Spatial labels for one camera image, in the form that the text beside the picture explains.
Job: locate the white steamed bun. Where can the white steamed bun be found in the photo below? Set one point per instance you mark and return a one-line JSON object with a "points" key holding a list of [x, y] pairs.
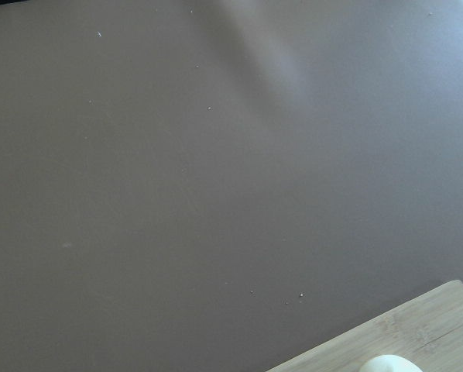
{"points": [[389, 363]]}

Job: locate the bamboo cutting board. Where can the bamboo cutting board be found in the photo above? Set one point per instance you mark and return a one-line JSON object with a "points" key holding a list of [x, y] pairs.
{"points": [[427, 330]]}

